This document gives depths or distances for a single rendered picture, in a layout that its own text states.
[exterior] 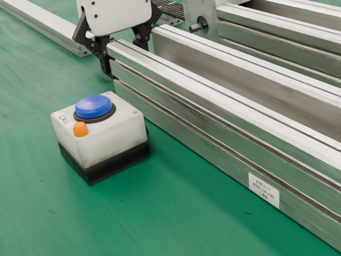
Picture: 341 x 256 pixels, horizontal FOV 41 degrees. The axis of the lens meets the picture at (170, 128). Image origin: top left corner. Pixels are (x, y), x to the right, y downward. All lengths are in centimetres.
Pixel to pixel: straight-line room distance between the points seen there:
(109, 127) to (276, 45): 27
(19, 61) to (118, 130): 44
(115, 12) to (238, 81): 22
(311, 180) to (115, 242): 18
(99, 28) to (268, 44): 24
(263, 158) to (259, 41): 28
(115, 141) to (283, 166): 18
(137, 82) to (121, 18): 13
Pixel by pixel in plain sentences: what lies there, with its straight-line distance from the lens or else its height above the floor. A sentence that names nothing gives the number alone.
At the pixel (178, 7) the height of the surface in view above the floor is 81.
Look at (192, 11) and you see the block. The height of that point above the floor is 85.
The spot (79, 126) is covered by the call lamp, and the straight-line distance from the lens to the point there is 47.
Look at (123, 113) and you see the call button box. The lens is 50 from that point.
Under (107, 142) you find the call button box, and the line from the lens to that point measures 49.
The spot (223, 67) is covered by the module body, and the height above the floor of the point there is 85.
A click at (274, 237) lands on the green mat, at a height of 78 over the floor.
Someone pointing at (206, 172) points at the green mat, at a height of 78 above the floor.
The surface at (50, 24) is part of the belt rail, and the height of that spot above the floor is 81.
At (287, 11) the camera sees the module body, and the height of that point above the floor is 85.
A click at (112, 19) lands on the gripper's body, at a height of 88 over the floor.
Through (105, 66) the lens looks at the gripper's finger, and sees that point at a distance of 69.
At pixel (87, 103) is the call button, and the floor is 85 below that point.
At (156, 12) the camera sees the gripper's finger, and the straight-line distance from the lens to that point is 72.
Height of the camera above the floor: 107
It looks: 31 degrees down
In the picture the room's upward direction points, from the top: 8 degrees counter-clockwise
